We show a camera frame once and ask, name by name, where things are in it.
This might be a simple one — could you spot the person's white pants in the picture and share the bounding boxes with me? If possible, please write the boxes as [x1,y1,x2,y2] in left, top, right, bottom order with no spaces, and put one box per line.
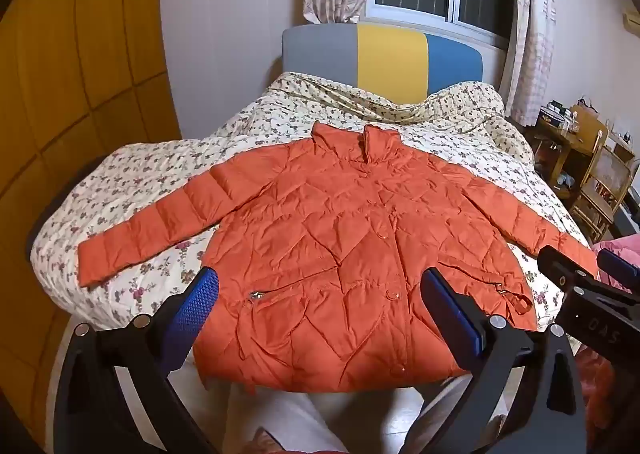
[220,368,473,454]

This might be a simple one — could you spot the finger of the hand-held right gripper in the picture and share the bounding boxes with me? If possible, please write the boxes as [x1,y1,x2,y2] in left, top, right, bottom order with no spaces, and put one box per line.
[597,248,640,291]
[537,244,601,294]

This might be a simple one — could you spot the wooden desk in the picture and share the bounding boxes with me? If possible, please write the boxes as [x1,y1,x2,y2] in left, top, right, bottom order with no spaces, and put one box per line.
[531,104,610,197]

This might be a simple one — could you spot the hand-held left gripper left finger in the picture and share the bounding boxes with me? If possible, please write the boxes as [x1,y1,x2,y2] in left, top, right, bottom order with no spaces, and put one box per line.
[52,266,221,454]

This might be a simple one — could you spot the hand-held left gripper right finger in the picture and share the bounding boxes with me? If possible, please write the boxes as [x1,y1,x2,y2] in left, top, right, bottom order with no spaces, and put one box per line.
[399,267,587,454]

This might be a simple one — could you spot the pink cloth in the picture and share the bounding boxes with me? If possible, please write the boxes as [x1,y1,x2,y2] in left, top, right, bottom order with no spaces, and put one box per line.
[591,235,640,285]

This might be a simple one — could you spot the red cloth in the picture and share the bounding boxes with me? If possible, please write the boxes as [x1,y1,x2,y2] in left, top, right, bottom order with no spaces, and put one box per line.
[574,346,640,450]

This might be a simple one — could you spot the wooden chair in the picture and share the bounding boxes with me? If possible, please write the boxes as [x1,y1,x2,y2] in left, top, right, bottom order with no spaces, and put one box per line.
[569,130,637,244]

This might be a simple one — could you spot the yellow wooden wardrobe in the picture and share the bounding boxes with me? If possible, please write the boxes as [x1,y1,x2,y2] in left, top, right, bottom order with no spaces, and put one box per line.
[0,0,183,454]

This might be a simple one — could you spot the cluster of small desk items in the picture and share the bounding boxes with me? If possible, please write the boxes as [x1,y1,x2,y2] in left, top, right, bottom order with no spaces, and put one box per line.
[539,94,601,132]

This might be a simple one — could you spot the orange quilted jacket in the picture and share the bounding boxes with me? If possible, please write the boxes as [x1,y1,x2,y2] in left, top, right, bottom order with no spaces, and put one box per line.
[76,122,600,394]

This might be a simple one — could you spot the floral print blanket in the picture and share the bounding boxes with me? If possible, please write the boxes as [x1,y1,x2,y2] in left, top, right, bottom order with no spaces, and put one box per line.
[30,71,593,335]

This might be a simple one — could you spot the grey yellow blue headboard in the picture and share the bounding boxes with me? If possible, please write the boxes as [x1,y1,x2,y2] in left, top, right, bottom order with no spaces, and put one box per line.
[281,22,485,107]

